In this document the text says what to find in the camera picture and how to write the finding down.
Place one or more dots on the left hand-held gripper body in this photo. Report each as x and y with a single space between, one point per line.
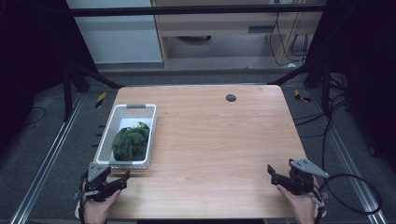
97 174

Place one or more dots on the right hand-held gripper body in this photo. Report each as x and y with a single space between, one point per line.
303 177

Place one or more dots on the person's right hand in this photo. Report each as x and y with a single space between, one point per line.
303 207

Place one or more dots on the person's left hand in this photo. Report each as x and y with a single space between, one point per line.
99 211

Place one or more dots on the dark green cloth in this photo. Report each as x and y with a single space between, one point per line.
130 143

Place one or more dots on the white plastic basket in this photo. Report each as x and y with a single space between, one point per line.
124 113

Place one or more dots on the yellow black striped tape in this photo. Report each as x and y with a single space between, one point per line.
301 97
100 100

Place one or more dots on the black metal stand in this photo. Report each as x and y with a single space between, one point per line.
67 93
325 90

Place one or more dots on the white plug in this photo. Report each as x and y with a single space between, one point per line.
291 65

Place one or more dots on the white cabinet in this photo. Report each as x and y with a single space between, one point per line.
118 40

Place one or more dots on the light wooden desk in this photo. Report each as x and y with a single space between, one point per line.
218 26

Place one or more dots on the black horizontal bar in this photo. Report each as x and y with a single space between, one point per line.
186 10

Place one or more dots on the aluminium floor rail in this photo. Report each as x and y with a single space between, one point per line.
46 161
348 155

